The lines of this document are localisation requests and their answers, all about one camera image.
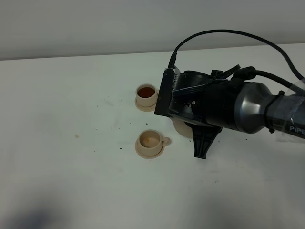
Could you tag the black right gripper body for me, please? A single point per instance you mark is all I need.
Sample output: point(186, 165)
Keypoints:
point(203, 100)

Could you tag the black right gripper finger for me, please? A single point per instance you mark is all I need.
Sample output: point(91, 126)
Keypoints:
point(215, 73)
point(203, 137)

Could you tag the beige ceramic teapot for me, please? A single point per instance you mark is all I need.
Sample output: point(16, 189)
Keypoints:
point(182, 128)

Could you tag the far beige saucer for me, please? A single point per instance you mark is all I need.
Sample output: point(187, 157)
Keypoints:
point(143, 107)

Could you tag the beige saucer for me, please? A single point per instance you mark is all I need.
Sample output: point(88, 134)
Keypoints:
point(148, 153)
point(143, 107)

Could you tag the far beige teacup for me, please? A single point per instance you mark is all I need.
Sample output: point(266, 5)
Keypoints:
point(146, 95)

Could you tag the beige teacup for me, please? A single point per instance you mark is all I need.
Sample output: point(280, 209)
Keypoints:
point(146, 95)
point(153, 139)

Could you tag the near beige teacup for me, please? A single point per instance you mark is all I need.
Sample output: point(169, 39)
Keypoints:
point(153, 139)

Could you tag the near beige saucer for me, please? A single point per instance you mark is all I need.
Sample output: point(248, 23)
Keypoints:
point(148, 153)

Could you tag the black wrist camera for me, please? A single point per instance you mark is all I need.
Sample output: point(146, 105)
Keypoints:
point(165, 92)

